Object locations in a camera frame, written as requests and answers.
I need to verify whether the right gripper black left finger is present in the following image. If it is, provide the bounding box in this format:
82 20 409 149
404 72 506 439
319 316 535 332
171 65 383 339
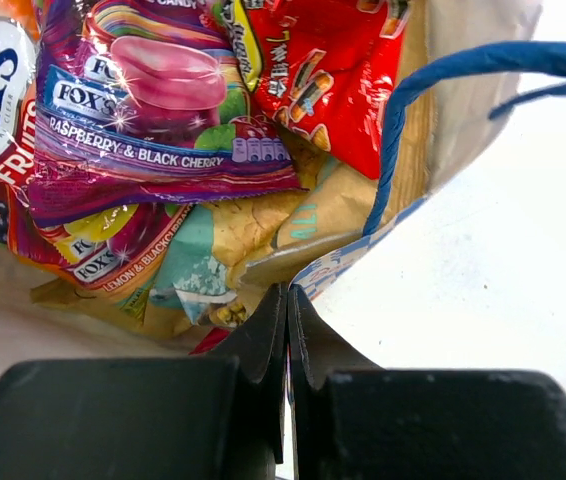
0 284 287 479

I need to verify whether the orange mango candy bag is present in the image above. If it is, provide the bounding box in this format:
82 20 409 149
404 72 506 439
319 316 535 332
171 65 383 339
0 0 39 41

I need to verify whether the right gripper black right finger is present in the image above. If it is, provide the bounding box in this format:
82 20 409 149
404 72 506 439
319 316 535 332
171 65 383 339
287 286 566 479

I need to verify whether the pink snack packet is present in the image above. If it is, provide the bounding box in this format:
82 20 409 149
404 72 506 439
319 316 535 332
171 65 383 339
190 328 230 355

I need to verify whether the beige kraft chips bag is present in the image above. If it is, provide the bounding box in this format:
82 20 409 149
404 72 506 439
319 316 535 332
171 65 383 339
31 133 377 340

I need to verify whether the orange Fox's fruits candy bag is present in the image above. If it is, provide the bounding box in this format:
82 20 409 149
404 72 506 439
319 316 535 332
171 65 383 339
0 14 199 309

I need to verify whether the red rice cracker snack bag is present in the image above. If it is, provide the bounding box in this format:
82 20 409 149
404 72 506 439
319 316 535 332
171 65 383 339
221 0 410 179

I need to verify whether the purple Fox's candy bag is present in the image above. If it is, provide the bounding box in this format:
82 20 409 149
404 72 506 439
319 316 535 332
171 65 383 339
29 1 300 226

